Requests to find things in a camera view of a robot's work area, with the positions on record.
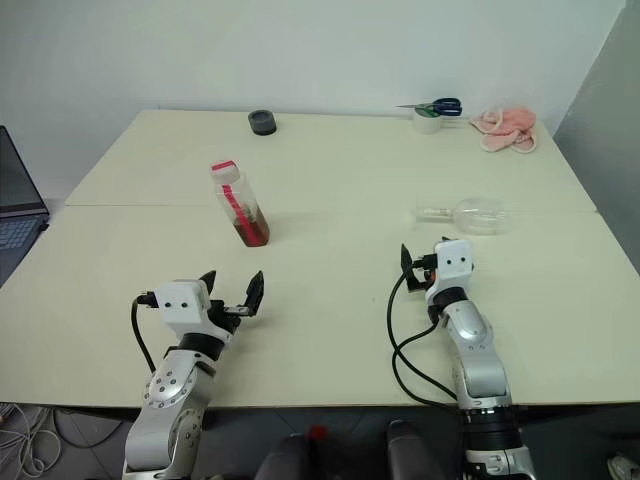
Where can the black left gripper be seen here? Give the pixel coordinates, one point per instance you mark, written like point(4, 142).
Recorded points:
point(222, 317)

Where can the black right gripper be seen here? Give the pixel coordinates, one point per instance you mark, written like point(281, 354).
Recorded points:
point(427, 266)

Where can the clear plastic bottle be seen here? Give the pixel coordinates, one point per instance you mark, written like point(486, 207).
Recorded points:
point(247, 215)

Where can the clear drinking glass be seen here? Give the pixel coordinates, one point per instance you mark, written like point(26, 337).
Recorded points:
point(480, 215)

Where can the pink white bottle cap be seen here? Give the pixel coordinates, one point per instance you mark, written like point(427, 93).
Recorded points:
point(224, 171)

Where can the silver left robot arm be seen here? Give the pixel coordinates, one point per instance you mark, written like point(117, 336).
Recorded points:
point(170, 400)

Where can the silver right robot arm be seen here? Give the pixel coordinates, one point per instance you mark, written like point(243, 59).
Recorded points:
point(475, 360)

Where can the white mug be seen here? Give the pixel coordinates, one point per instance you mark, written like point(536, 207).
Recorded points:
point(426, 122)

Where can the small red knob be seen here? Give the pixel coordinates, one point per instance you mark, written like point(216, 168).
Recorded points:
point(318, 432)

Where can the black round container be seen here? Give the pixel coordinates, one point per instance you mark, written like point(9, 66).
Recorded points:
point(262, 124)

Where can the pink cloth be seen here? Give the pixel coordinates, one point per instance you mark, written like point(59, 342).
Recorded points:
point(507, 127)

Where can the dark rounded shape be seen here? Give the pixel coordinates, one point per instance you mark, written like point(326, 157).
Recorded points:
point(412, 455)
point(290, 460)

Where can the dark grey laptop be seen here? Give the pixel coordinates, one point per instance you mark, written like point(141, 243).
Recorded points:
point(15, 200)

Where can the grey shoe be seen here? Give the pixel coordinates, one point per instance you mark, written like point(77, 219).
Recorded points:
point(625, 467)

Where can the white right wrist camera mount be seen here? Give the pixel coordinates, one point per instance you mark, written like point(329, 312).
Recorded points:
point(452, 272)

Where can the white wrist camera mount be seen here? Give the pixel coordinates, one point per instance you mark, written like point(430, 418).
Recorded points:
point(452, 272)
point(180, 305)

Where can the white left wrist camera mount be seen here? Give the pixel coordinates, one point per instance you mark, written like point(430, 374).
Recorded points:
point(180, 305)

